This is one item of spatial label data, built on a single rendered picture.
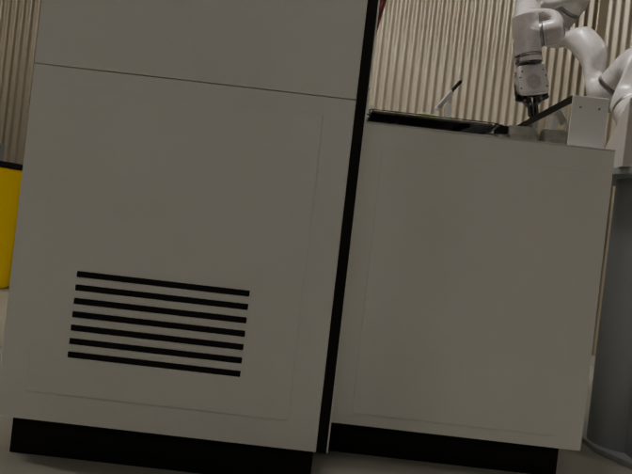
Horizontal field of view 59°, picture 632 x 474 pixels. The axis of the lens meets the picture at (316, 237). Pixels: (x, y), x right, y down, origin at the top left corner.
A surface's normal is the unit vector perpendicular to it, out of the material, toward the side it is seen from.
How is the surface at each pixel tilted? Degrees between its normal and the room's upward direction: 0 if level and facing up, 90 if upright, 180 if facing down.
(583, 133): 90
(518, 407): 90
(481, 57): 90
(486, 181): 90
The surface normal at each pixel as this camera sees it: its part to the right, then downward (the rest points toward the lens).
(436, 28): -0.07, 0.00
